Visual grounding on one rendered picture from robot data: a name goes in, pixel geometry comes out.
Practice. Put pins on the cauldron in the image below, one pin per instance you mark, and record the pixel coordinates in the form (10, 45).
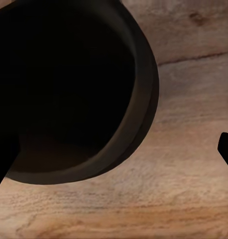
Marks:
(79, 85)

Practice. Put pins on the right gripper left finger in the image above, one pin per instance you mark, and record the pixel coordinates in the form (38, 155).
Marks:
(9, 150)

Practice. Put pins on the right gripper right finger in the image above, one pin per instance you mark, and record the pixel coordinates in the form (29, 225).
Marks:
(223, 146)

